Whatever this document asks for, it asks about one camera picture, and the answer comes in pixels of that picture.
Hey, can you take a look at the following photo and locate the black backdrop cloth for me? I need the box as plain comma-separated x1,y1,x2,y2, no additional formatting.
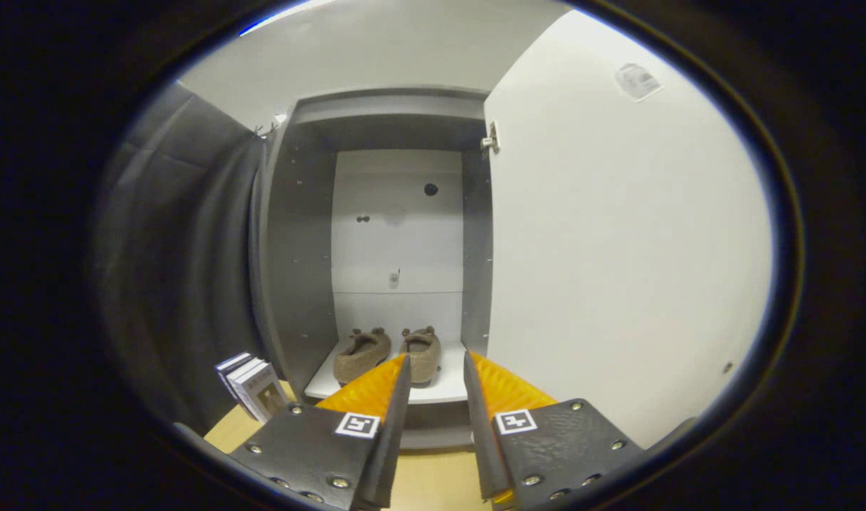
96,82,278,434

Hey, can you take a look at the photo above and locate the white shoe cabinet door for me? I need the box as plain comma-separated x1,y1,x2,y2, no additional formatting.
484,9,773,449

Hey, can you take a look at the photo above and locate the brown fuzzy shoe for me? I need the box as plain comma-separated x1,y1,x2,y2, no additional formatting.
399,326,442,388
333,327,393,388

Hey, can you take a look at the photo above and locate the white cover book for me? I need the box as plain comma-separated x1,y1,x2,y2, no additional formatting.
225,357,263,416

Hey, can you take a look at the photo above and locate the blue cover book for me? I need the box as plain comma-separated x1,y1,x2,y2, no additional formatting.
215,352,253,405

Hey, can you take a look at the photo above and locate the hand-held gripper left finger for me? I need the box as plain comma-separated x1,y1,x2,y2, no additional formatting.
227,353,412,511

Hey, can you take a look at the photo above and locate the grey portrait cover book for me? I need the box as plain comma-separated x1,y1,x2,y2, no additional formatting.
234,363,290,424

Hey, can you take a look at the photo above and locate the white cabinet shelf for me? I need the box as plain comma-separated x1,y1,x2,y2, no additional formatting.
304,339,471,405

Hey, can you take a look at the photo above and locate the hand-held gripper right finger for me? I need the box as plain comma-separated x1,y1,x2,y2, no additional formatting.
463,351,647,511

